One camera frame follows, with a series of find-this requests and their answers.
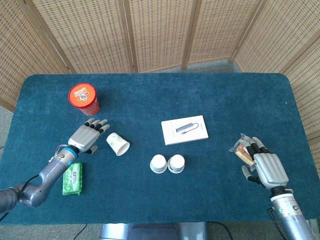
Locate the woven bamboo folding screen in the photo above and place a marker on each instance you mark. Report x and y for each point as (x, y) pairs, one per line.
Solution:
(160, 32)

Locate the paper cup dandelion text print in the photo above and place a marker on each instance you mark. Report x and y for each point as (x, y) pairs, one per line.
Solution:
(158, 162)

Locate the clear plastic snack packet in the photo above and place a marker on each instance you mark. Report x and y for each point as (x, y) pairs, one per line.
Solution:
(241, 151)

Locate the paper cup blue flower print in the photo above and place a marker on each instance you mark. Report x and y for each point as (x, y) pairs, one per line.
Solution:
(176, 162)

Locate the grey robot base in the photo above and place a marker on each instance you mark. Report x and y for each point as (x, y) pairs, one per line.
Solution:
(152, 231)

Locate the orange snack tub red lid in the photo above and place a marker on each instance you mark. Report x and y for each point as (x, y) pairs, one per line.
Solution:
(82, 96)

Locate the paper cup green flower print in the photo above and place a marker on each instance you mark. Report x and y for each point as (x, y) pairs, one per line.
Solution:
(116, 143)

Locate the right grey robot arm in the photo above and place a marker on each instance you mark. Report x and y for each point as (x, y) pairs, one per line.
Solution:
(292, 217)

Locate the green snack packet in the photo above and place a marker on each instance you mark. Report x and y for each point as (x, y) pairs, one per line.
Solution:
(73, 182)

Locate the white USB hub box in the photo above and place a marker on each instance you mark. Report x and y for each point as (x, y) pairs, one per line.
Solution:
(185, 130)

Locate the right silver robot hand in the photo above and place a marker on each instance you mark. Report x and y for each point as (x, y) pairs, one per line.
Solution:
(270, 170)

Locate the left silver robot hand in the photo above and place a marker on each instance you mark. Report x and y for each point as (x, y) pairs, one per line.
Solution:
(83, 136)

